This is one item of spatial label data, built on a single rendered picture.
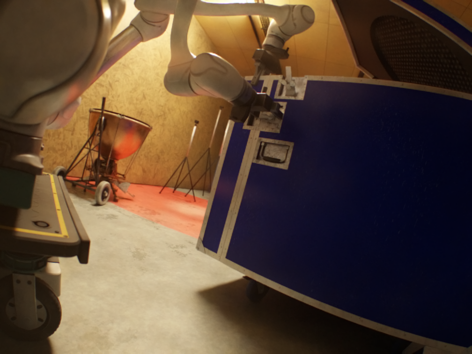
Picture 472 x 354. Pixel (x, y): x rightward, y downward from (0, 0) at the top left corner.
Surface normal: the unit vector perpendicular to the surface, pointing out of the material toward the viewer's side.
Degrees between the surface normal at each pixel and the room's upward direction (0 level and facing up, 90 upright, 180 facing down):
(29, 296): 90
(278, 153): 90
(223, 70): 91
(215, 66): 92
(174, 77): 123
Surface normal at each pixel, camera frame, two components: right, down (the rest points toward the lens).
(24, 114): 0.04, 1.00
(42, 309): 0.63, 0.18
